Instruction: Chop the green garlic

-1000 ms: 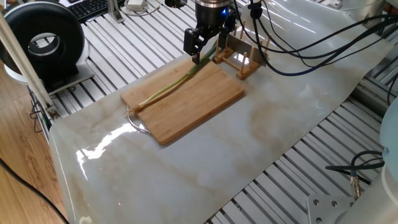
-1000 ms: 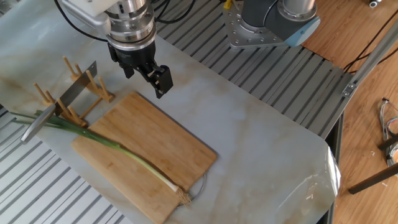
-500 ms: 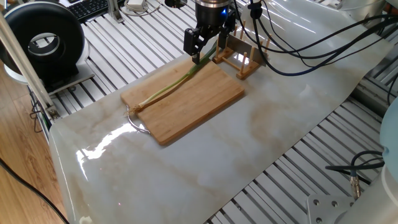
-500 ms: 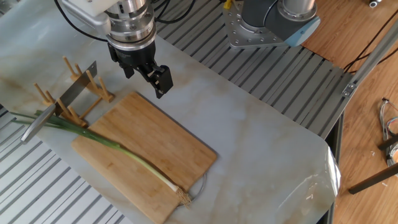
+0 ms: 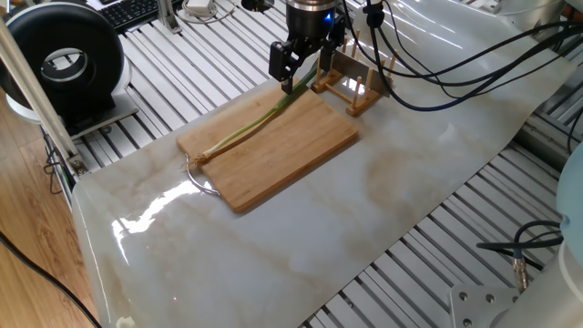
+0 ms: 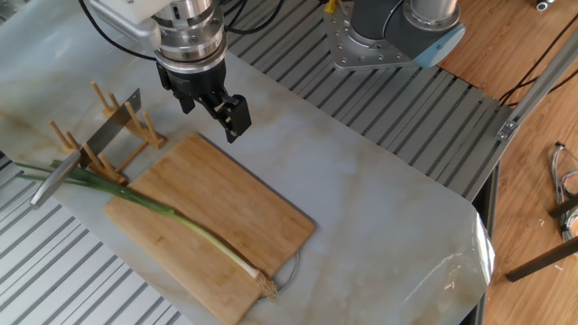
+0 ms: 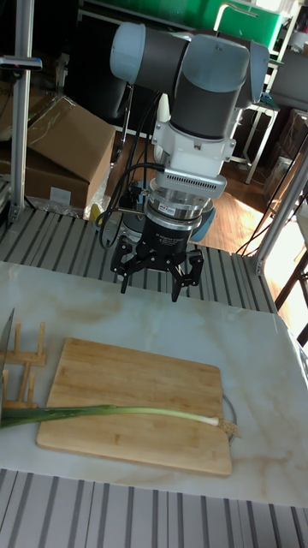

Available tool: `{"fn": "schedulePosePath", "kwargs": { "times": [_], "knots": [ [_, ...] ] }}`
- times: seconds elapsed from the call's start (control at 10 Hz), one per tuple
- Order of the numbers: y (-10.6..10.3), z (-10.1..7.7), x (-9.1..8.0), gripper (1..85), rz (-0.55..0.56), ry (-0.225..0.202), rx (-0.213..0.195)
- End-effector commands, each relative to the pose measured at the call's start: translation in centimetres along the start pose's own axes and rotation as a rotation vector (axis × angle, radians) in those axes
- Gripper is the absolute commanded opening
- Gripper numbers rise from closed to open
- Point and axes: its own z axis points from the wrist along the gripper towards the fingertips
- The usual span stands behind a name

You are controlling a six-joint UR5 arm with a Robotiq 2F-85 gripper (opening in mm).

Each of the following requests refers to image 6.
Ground aluminium frame beam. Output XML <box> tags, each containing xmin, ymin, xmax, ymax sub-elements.
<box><xmin>495</xmin><ymin>26</ymin><xmax>578</xmax><ymax>142</ymax></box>

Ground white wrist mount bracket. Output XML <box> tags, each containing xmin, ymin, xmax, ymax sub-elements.
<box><xmin>88</xmin><ymin>0</ymin><xmax>169</xmax><ymax>23</ymax></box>

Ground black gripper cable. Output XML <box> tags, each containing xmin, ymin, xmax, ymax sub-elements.
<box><xmin>219</xmin><ymin>0</ymin><xmax>286</xmax><ymax>36</ymax></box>

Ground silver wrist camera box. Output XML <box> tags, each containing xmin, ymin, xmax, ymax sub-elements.
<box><xmin>89</xmin><ymin>4</ymin><xmax>163</xmax><ymax>51</ymax></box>

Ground wooden peg rack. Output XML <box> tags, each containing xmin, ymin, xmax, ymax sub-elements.
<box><xmin>48</xmin><ymin>80</ymin><xmax>167</xmax><ymax>185</ymax></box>

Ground black metal bar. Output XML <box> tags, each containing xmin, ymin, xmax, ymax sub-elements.
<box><xmin>548</xmin><ymin>194</ymin><xmax>578</xmax><ymax>220</ymax></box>
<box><xmin>505</xmin><ymin>235</ymin><xmax>578</xmax><ymax>283</ymax></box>

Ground black floor cables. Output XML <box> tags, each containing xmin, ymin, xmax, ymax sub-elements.
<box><xmin>498</xmin><ymin>12</ymin><xmax>578</xmax><ymax>108</ymax></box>

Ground marble pattern table mat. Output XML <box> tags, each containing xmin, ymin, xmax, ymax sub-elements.
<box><xmin>0</xmin><ymin>0</ymin><xmax>497</xmax><ymax>325</ymax></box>

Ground green garlic stalk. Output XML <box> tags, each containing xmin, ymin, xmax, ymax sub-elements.
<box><xmin>13</xmin><ymin>160</ymin><xmax>280</xmax><ymax>302</ymax></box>

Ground wooden cutting board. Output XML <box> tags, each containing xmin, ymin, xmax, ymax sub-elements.
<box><xmin>102</xmin><ymin>132</ymin><xmax>316</xmax><ymax>325</ymax></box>

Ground black camera cable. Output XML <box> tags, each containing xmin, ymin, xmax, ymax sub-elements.
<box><xmin>78</xmin><ymin>0</ymin><xmax>158</xmax><ymax>62</ymax></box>

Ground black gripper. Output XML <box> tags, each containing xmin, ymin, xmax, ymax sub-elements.
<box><xmin>155</xmin><ymin>57</ymin><xmax>253</xmax><ymax>144</ymax></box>

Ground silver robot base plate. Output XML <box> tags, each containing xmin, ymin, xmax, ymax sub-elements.
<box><xmin>322</xmin><ymin>0</ymin><xmax>419</xmax><ymax>72</ymax></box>

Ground metal tools on table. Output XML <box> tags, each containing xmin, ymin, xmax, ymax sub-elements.
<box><xmin>549</xmin><ymin>141</ymin><xmax>578</xmax><ymax>243</ymax></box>

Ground steel kitchen knife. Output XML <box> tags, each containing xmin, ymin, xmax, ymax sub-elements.
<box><xmin>29</xmin><ymin>88</ymin><xmax>142</xmax><ymax>209</ymax></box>

